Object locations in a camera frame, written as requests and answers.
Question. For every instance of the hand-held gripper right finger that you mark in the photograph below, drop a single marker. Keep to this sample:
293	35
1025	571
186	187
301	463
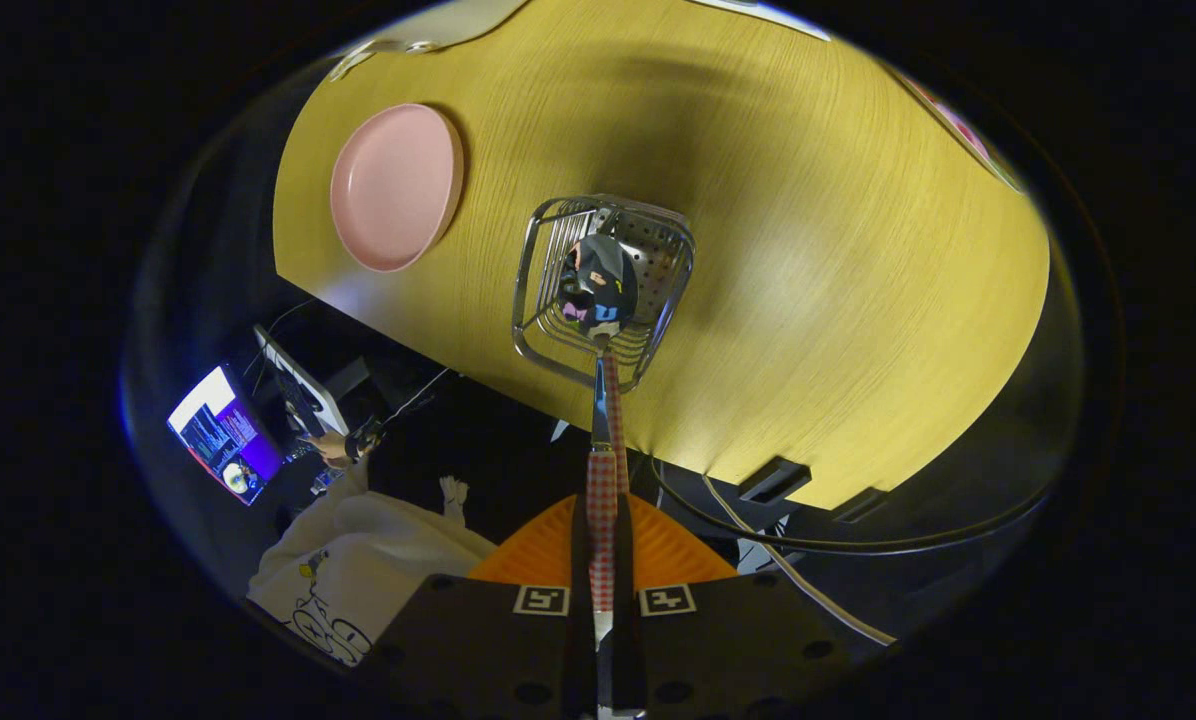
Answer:
728	650

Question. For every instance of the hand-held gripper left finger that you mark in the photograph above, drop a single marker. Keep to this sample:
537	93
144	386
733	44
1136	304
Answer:
478	650

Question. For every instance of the white monitor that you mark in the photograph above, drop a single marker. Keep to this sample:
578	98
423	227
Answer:
303	385

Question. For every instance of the lit computer screen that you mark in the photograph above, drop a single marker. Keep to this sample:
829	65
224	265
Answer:
223	435

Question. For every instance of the pink round plate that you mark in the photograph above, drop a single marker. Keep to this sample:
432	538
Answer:
398	185

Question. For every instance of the white plate of food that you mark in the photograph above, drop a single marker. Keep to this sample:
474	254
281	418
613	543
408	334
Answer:
963	130

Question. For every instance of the white divided seasoning tray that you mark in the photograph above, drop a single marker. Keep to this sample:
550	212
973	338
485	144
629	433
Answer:
353	62

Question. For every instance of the white toaster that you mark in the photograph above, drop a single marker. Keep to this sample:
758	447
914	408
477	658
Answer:
463	20

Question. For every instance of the black table bracket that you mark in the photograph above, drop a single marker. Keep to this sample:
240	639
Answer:
773	480
861	505

